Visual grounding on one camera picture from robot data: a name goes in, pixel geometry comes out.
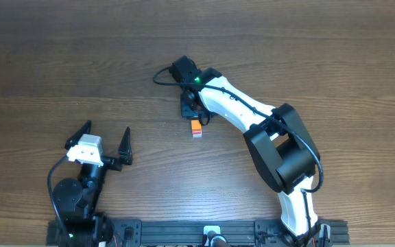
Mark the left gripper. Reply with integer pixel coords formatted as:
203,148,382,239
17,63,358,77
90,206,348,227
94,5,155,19
64,119,134,172

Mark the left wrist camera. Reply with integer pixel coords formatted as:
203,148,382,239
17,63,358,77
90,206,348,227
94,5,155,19
66,134,104,167

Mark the mounting rail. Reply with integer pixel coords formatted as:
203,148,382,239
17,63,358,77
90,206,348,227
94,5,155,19
46,218,351,247

